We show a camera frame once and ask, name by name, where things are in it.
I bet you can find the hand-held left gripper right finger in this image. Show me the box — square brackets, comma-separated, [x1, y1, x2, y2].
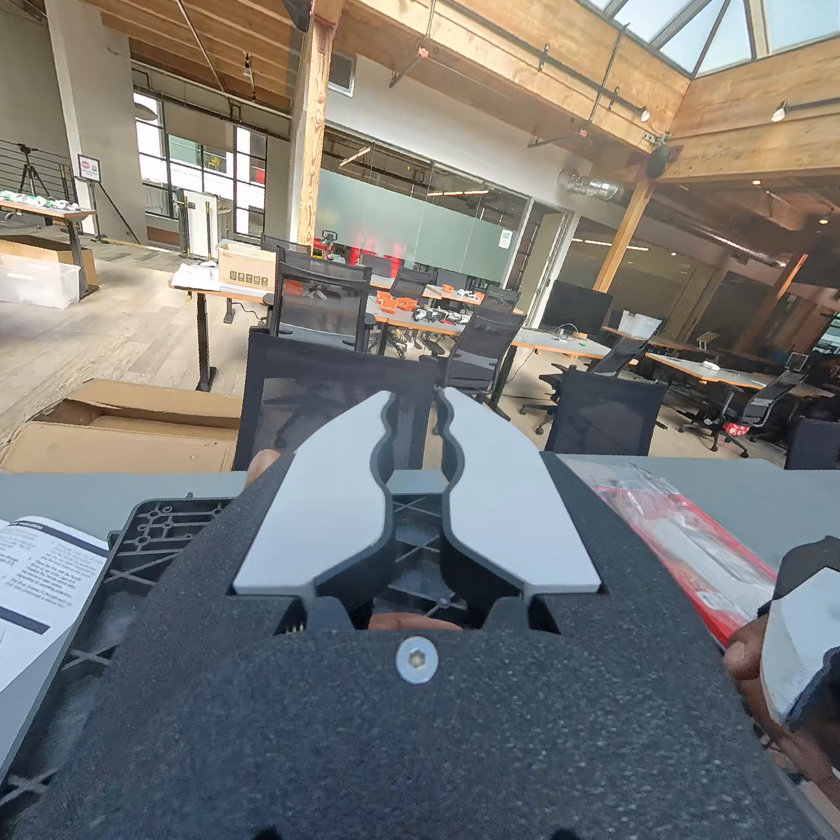
[434, 386, 603, 618]

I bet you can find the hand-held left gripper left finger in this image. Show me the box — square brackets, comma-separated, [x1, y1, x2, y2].
[232, 390, 399, 614]

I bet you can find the black ribbed plastic seat panel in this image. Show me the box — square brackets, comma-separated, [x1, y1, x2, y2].
[0, 470, 455, 818]

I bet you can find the grey desk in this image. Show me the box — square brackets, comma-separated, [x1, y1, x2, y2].
[0, 454, 840, 840]

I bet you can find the wooden top office desk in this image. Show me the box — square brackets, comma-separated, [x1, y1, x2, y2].
[645, 351, 836, 399]
[512, 326, 634, 362]

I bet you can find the wooden top standing desk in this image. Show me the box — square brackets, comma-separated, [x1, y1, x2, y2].
[169, 262, 526, 393]
[0, 196, 99, 301]

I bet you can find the person's left hand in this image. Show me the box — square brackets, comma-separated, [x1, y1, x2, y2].
[247, 448, 464, 633]

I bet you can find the black mesh office chair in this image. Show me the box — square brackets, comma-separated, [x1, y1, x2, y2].
[420, 307, 527, 421]
[784, 415, 840, 471]
[543, 367, 670, 457]
[520, 335, 654, 435]
[269, 245, 378, 355]
[234, 326, 439, 472]
[679, 371, 809, 458]

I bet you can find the red and clear hardware packet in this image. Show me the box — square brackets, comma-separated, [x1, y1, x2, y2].
[563, 459, 780, 651]

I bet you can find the flat cardboard box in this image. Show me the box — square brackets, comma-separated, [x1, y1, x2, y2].
[0, 378, 245, 475]

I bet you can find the black monitor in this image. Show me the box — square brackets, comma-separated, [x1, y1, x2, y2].
[540, 279, 613, 337]

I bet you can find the clear plastic storage box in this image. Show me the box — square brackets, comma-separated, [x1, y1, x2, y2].
[616, 311, 665, 340]

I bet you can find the cardboard box with printed symbols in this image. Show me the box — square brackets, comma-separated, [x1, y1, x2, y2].
[217, 239, 277, 290]

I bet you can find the white plastic bag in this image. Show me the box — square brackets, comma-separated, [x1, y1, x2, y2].
[172, 260, 222, 291]

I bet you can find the white instruction manual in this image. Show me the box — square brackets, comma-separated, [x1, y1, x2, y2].
[0, 515, 111, 782]

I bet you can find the plain cardboard box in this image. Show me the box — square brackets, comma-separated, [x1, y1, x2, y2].
[0, 235, 99, 287]

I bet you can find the white translucent plastic bin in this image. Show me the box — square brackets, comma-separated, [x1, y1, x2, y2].
[0, 252, 81, 311]

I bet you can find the sign on black stand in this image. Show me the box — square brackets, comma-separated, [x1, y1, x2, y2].
[76, 154, 106, 241]

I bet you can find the black tripod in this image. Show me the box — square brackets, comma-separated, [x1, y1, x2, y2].
[13, 140, 48, 198]

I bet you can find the glass skylight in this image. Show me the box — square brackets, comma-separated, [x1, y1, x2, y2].
[581, 0, 840, 80]

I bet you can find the wooden post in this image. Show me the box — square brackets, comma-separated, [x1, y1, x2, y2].
[287, 16, 337, 249]
[592, 176, 658, 294]

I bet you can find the silver air duct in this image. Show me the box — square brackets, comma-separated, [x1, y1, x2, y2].
[556, 168, 626, 204]

